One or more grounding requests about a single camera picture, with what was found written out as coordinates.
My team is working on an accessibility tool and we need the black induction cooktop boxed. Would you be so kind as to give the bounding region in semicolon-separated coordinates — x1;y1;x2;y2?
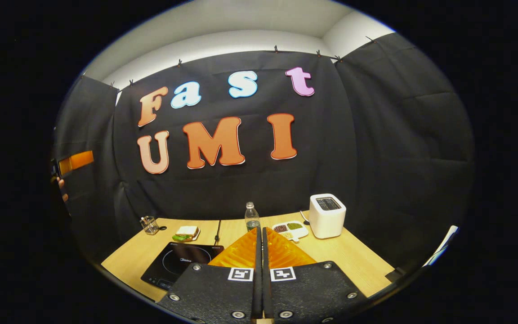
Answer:
141;242;224;291

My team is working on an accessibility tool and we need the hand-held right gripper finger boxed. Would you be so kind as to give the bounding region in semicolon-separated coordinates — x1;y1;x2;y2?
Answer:
263;227;368;324
158;227;262;322

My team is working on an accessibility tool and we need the sandwich on green plate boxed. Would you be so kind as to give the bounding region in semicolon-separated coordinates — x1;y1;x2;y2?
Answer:
172;225;201;243

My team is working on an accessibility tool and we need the row of black cloth clips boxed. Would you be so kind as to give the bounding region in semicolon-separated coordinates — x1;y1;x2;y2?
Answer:
108;36;376;88

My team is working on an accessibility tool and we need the clear glass jar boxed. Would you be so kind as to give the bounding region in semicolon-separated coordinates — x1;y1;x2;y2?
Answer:
140;216;160;235

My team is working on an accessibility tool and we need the clear plastic water bottle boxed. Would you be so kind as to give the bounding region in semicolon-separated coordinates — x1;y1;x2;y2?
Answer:
245;202;261;232

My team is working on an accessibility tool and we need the white toaster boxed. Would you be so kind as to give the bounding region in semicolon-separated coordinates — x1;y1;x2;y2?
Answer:
308;193;347;239

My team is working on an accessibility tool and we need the black backdrop cloth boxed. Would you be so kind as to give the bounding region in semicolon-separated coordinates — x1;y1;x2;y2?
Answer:
52;32;474;270

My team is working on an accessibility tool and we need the white divided dish with beans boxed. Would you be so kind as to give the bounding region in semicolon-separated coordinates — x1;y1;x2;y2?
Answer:
272;220;309;242

